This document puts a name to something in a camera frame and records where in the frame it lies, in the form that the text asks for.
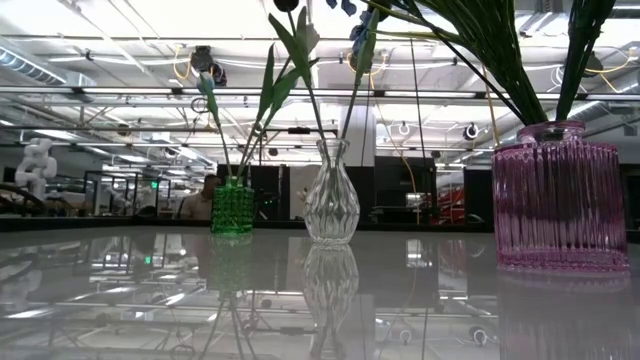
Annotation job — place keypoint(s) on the black overhead frame beam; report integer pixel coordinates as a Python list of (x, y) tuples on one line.
[(150, 91)]

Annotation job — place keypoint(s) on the person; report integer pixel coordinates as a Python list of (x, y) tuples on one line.
[(197, 205)]

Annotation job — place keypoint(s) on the green glass vase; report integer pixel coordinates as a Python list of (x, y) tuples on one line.
[(232, 210)]

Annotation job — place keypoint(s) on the clear glass vase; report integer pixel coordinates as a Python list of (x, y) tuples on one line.
[(330, 205)]

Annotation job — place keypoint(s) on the pink ribbed glass vase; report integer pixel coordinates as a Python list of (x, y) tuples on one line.
[(560, 200)]

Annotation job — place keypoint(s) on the white column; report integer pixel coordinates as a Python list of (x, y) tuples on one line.
[(357, 145)]

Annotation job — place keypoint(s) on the red equipment rack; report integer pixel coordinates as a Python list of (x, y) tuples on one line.
[(447, 205)]

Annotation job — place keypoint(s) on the black artificial tulip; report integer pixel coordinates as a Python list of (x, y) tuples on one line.
[(296, 50), (367, 50)]

